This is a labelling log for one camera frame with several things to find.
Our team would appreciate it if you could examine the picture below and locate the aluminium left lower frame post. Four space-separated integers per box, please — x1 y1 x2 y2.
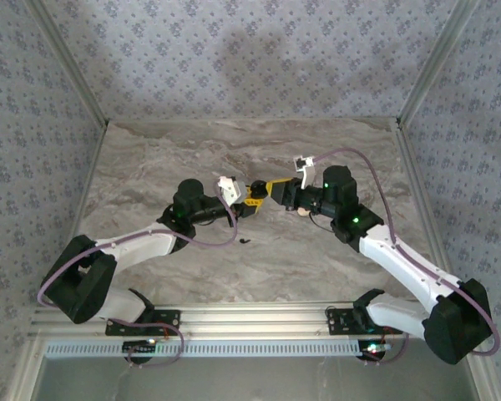
6 336 47 401

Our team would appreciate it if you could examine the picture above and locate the aluminium corner post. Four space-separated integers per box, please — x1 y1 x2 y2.
395 0 482 129
23 0 110 129

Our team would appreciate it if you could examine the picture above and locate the aluminium right side rail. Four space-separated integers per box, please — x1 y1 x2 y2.
393 119 463 304

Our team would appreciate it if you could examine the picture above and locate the grey slotted cable duct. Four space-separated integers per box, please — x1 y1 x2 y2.
44 338 367 359

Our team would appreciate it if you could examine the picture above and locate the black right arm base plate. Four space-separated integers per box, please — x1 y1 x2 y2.
325 307 404 337

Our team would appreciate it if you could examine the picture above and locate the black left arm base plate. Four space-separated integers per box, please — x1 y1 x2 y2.
105 308 181 337

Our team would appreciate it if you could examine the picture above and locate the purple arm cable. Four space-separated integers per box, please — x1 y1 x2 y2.
38 195 240 369
312 148 501 367

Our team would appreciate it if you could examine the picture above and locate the aluminium right corner post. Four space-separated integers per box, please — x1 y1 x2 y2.
395 0 482 129

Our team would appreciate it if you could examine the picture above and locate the aluminium frame post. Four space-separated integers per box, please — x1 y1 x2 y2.
462 336 500 401
6 336 47 401

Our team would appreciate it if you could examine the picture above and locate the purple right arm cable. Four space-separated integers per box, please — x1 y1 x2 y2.
312 148 501 367

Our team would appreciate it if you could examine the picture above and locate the aluminium left corner post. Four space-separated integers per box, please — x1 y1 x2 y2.
23 0 110 129

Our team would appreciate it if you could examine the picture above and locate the aluminium front frame rail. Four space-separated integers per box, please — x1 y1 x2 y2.
28 304 483 338

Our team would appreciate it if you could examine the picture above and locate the aluminium right lower frame post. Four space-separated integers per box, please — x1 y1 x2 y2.
462 336 500 401

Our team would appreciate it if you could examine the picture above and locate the aluminium left side rail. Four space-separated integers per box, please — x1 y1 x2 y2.
48 123 109 308

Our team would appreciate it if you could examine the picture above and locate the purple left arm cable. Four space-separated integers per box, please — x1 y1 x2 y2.
38 195 240 369

